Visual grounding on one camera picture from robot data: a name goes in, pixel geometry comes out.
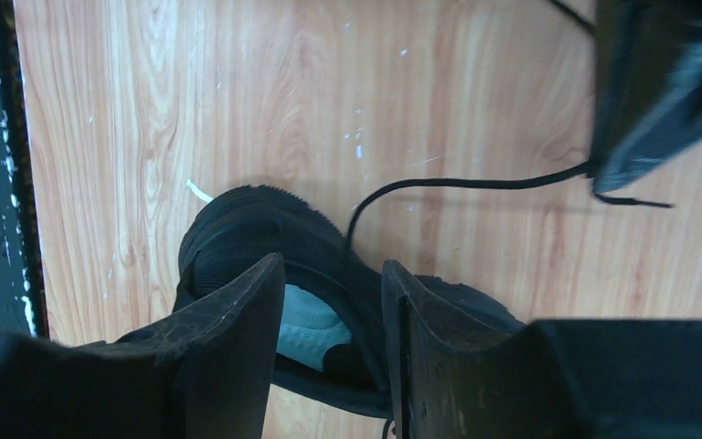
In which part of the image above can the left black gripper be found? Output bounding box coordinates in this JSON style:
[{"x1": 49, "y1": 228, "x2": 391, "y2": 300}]
[{"x1": 589, "y1": 1, "x2": 702, "y2": 193}]

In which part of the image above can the black shoe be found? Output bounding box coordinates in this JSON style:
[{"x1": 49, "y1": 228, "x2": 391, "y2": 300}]
[{"x1": 172, "y1": 160, "x2": 675, "y2": 439}]

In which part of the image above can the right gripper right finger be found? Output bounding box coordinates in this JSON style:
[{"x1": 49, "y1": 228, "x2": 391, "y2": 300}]
[{"x1": 382, "y1": 261, "x2": 702, "y2": 438}]

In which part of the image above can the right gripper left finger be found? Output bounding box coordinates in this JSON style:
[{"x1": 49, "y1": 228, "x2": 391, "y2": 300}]
[{"x1": 0, "y1": 253, "x2": 284, "y2": 438}]

